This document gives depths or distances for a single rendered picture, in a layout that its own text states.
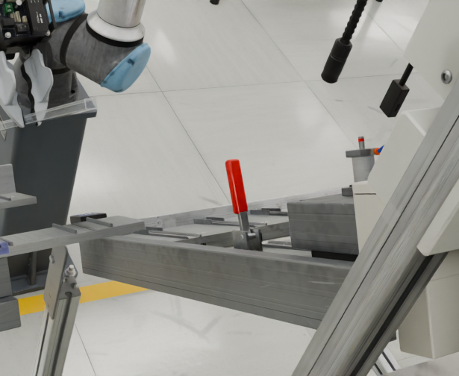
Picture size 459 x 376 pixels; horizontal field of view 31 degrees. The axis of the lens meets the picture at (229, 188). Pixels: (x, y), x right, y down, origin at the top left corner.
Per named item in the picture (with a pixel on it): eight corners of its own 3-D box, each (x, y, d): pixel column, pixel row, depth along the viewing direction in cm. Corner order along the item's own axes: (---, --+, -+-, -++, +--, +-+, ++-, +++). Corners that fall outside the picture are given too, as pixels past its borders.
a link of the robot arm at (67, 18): (41, 28, 177) (48, -27, 169) (93, 56, 175) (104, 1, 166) (6, 51, 168) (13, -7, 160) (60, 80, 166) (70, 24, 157)
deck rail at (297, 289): (82, 273, 128) (77, 233, 128) (94, 271, 129) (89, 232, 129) (378, 345, 66) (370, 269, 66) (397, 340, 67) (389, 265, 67)
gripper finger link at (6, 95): (9, 118, 94) (-2, 41, 95) (-4, 131, 99) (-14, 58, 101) (35, 116, 96) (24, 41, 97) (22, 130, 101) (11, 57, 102)
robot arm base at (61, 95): (-3, 71, 179) (1, 33, 172) (63, 66, 186) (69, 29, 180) (20, 115, 170) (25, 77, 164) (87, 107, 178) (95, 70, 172)
